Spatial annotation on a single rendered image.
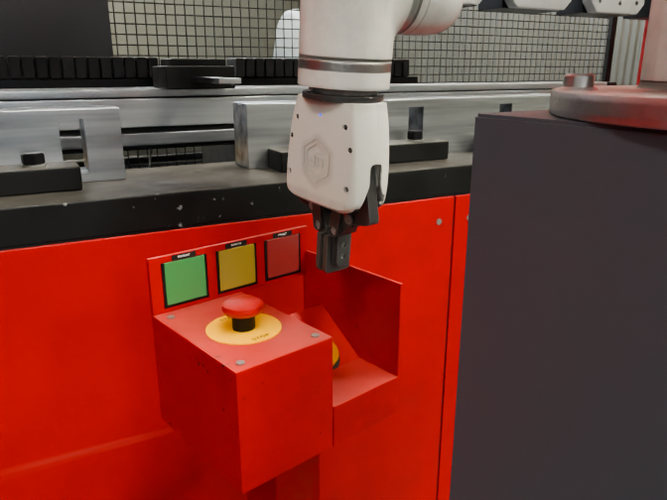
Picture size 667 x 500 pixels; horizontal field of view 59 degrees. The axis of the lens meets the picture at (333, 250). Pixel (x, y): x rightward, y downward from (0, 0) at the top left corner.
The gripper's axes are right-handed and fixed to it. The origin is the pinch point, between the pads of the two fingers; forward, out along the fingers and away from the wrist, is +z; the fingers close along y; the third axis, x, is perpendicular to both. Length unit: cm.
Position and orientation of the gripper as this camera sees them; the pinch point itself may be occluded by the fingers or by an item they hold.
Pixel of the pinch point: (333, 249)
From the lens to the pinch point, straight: 59.8
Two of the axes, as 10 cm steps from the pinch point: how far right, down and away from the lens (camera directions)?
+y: 6.6, 3.0, -6.9
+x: 7.5, -1.9, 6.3
